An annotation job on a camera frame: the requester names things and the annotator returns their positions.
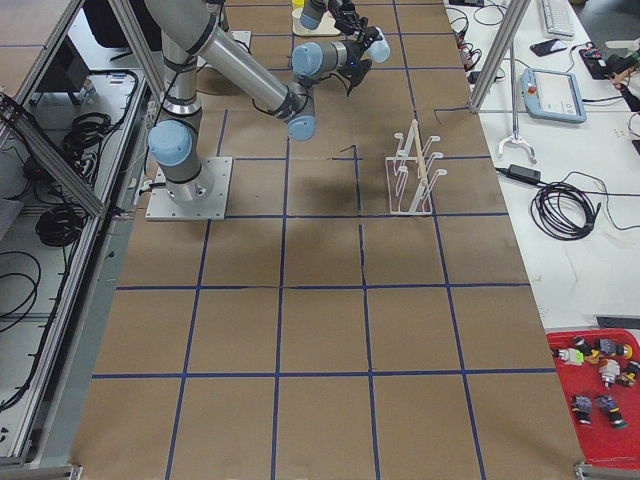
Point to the blue teach pendant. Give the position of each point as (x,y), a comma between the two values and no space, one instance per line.
(552,95)

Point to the cream serving tray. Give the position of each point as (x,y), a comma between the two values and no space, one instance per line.
(320,25)

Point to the light blue cup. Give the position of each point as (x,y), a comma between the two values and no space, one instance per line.
(379,51)

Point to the reacher grabber tool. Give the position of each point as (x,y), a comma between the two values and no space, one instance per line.
(515,139)

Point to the white keyboard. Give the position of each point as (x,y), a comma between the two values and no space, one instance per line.
(556,18)

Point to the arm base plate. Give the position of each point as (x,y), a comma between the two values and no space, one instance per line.
(204,198)

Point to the aluminium frame post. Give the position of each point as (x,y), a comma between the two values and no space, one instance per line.
(498,49)

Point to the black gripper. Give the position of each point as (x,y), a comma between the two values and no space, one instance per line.
(354,50)
(341,10)

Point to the white wire cup rack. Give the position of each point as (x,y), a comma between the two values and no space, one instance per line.
(410,173)

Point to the black smartphone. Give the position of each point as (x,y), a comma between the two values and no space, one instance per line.
(548,47)

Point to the black power adapter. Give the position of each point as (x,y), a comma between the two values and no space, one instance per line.
(524,174)

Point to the red parts tray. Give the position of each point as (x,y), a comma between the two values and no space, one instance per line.
(599,374)

